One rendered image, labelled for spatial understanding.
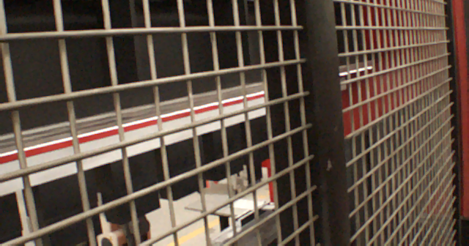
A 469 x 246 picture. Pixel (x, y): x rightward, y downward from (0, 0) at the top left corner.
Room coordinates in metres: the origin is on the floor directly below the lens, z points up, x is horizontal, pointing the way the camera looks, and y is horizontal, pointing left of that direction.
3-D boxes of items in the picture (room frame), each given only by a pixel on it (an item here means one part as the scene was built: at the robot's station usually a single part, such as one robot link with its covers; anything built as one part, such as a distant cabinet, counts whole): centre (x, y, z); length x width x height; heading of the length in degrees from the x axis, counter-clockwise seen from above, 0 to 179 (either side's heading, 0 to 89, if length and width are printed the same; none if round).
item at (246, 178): (1.60, -0.05, 1.13); 0.10 x 0.02 x 0.10; 143
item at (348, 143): (1.48, -0.60, 1.12); 1.13 x 0.02 x 0.44; 143
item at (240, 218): (1.58, -0.03, 0.99); 0.20 x 0.03 x 0.03; 143
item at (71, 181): (0.98, 0.42, 1.26); 0.15 x 0.09 x 0.17; 143
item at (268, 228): (1.56, -0.02, 0.92); 0.39 x 0.06 x 0.10; 143
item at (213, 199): (1.69, 0.07, 1.00); 0.26 x 0.18 x 0.01; 53
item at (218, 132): (1.46, 0.06, 1.26); 0.15 x 0.09 x 0.17; 143
